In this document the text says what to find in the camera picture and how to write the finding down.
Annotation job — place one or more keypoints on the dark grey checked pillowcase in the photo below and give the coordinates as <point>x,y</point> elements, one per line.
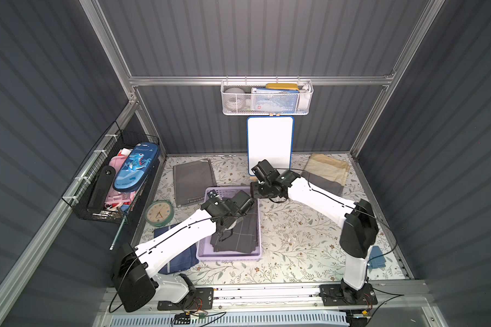
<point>243,238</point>

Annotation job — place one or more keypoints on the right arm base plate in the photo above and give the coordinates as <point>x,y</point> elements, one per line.
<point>340,294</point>

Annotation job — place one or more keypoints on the purple plastic basket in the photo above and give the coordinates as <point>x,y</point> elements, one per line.
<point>205,251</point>

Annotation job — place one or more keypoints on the plain grey pillowcase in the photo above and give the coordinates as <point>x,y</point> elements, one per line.
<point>190,181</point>

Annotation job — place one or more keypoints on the white tape roll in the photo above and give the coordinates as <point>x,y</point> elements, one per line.
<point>234,99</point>

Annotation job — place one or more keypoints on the blue shark pencil case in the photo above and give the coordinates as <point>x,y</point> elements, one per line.
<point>139,165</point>

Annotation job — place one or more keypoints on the blue white booklet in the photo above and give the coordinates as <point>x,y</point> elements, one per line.
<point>274,101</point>

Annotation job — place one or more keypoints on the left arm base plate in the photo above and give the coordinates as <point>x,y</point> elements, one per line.
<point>199,299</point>

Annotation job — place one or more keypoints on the black remote control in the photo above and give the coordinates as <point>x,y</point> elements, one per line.
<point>101,189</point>

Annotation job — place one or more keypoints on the white mesh wall basket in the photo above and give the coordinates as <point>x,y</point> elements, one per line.
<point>303,105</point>

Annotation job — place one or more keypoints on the metal rod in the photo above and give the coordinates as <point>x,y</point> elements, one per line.
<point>120,228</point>

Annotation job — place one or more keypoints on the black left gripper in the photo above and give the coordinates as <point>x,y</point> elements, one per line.
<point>221,227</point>

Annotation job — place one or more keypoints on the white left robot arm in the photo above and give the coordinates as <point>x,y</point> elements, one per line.
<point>136,270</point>

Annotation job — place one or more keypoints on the blue framed whiteboard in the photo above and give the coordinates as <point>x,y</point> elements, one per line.
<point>270,138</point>

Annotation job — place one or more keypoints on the small blue wallet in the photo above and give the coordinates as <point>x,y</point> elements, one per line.
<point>377,258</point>

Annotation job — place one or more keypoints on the navy striped folded pillowcase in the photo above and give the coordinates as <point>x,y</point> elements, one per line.
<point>180,257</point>

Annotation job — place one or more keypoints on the yellow case in basket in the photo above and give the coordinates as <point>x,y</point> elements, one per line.
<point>283,86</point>

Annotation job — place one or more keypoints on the pink pouch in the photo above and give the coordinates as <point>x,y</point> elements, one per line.
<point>118,196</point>

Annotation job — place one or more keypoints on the green round clock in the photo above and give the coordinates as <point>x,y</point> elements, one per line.
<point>159,213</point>

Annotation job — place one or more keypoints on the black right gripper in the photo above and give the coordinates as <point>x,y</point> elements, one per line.
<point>260,190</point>

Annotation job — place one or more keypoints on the black wire wall basket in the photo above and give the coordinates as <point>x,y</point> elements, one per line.
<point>80,192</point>

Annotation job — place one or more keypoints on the beige and grey pillowcase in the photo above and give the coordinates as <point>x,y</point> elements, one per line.
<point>327,173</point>

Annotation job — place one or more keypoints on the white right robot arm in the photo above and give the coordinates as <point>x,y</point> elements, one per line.
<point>356,220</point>

